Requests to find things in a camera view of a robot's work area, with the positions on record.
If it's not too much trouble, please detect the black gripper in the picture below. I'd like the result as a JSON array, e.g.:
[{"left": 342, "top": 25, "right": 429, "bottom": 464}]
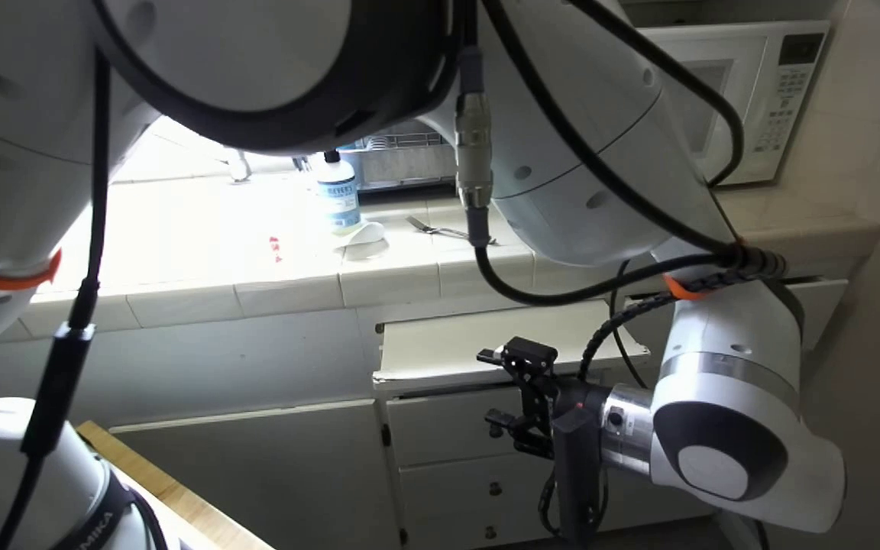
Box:
[{"left": 476, "top": 337, "right": 610, "bottom": 457}]

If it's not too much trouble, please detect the white pull out chopping board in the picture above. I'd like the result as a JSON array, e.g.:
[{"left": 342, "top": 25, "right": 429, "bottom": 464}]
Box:
[{"left": 371, "top": 300, "right": 656, "bottom": 402}]

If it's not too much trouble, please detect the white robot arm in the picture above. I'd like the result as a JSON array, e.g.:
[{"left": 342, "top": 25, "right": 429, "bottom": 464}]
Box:
[{"left": 0, "top": 0, "right": 848, "bottom": 532}]

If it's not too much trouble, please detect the white top middle drawer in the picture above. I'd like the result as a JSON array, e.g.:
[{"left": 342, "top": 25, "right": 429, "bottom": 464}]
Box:
[{"left": 381, "top": 387, "right": 524, "bottom": 464}]

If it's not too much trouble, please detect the metal knife on counter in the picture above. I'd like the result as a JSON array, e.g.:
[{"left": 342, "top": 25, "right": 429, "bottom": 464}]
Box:
[{"left": 408, "top": 218, "right": 499, "bottom": 247}]

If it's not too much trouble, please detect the white folded paper towel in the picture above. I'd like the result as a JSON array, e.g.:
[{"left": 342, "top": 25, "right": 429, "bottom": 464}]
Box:
[{"left": 337, "top": 222, "right": 389, "bottom": 260}]

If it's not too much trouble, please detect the white left cabinet door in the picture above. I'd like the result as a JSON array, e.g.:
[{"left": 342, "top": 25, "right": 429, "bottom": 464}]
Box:
[{"left": 114, "top": 399, "right": 401, "bottom": 550}]

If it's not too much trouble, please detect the grey dish drying rack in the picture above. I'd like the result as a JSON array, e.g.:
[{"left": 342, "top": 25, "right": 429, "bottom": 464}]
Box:
[{"left": 358, "top": 119, "right": 457, "bottom": 188}]

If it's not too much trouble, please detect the blue hand soap pump bottle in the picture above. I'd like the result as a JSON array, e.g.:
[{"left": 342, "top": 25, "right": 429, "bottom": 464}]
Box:
[{"left": 314, "top": 150, "right": 360, "bottom": 231}]

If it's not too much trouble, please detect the white microwave oven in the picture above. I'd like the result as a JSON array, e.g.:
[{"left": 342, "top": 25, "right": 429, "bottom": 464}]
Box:
[{"left": 644, "top": 20, "right": 832, "bottom": 187}]

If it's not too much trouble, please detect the wooden table edge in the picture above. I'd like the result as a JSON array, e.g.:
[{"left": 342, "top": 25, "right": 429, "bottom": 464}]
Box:
[{"left": 77, "top": 421, "right": 271, "bottom": 550}]

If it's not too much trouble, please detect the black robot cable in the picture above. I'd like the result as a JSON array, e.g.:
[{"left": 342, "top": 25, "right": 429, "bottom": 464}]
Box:
[{"left": 0, "top": 0, "right": 789, "bottom": 550}]

